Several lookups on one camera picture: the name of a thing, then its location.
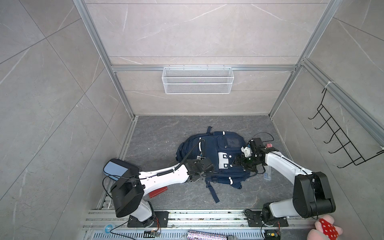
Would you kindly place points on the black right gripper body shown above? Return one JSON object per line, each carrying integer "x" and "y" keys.
{"x": 249, "y": 163}

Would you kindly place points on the navy blue student backpack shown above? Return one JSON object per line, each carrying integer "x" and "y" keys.
{"x": 222, "y": 148}

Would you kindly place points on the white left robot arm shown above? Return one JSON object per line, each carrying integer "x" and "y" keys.
{"x": 131, "y": 185}

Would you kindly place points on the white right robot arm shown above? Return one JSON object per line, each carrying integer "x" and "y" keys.
{"x": 312, "y": 195}

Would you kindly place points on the clear plastic ruler case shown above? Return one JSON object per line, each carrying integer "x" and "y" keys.
{"x": 268, "y": 173}

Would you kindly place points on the red wallet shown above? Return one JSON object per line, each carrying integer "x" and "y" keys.
{"x": 157, "y": 192}

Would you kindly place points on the purple glitter microphone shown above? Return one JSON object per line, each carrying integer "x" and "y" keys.
{"x": 196, "y": 235}

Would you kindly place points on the pink plush toy red heart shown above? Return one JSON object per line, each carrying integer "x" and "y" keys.
{"x": 325, "y": 229}

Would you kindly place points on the black wall hook rack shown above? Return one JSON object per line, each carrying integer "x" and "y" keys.
{"x": 346, "y": 145}

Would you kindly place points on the white wire mesh basket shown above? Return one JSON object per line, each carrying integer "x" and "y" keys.
{"x": 197, "y": 80}

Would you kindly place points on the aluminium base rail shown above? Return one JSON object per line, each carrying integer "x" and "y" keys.
{"x": 175, "y": 224}

